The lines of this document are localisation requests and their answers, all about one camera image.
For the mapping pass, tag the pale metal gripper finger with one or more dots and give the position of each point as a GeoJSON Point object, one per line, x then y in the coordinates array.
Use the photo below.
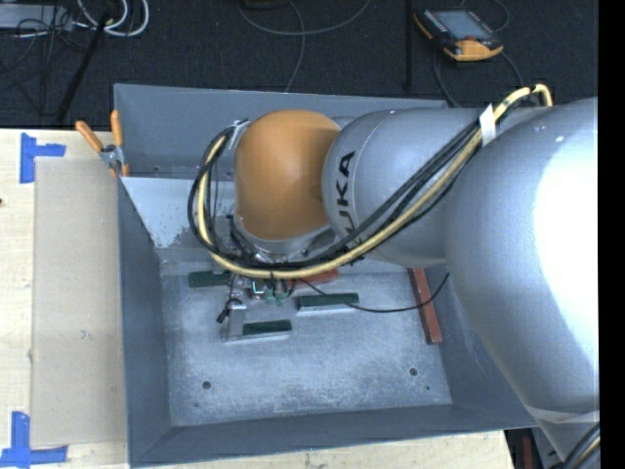
{"type": "Point", "coordinates": [231, 324]}

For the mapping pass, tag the dark green flat block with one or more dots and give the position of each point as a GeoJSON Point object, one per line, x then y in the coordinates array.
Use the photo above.
{"type": "Point", "coordinates": [328, 301]}
{"type": "Point", "coordinates": [267, 328]}
{"type": "Point", "coordinates": [207, 278]}

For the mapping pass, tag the red-brown flat block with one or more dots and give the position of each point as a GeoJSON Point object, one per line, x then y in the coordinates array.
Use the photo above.
{"type": "Point", "coordinates": [426, 311]}
{"type": "Point", "coordinates": [322, 277]}

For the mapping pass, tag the grey metal bin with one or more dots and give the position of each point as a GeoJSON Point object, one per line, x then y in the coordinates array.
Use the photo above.
{"type": "Point", "coordinates": [312, 374]}

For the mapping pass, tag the brown cardboard board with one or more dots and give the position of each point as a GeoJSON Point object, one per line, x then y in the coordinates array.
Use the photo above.
{"type": "Point", "coordinates": [73, 286]}

